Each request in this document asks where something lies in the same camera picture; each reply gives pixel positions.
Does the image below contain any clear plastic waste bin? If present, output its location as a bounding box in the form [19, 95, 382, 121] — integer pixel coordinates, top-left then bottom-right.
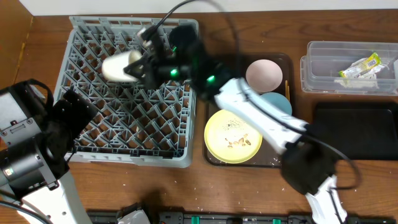
[300, 41, 397, 95]

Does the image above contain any dark brown serving tray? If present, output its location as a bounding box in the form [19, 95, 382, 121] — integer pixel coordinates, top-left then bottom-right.
[203, 52, 298, 169]

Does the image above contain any yellow plate with crumbs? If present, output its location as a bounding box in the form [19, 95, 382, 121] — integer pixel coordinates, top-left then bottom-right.
[204, 110, 263, 164]

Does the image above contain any cream white cup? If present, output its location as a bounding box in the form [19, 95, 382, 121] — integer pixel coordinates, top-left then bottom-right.
[101, 50, 142, 82]

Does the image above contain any yellow green snack wrapper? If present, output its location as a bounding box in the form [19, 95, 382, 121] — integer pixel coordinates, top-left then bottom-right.
[338, 53, 382, 78]

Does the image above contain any wooden chopstick left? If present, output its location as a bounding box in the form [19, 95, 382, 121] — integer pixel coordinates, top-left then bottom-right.
[285, 80, 290, 101]

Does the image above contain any light blue bowl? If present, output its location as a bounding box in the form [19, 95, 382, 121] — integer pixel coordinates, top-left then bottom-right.
[261, 92, 293, 115]

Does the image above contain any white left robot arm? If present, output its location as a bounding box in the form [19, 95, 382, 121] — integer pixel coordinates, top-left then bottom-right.
[1, 79, 97, 223]

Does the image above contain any grey plastic dish rack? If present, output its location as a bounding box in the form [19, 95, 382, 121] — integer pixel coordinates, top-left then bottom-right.
[53, 16, 198, 168]

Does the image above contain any pink bowl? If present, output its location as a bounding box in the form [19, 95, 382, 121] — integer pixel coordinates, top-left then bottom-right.
[246, 59, 283, 93]

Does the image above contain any black rectangular bin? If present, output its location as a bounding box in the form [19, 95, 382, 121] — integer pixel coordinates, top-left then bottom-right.
[313, 102, 397, 161]

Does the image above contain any black equipment rail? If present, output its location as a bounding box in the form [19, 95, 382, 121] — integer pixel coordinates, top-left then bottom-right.
[86, 203, 396, 224]

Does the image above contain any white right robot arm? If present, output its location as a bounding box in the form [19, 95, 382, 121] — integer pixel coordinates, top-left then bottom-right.
[122, 26, 347, 223]

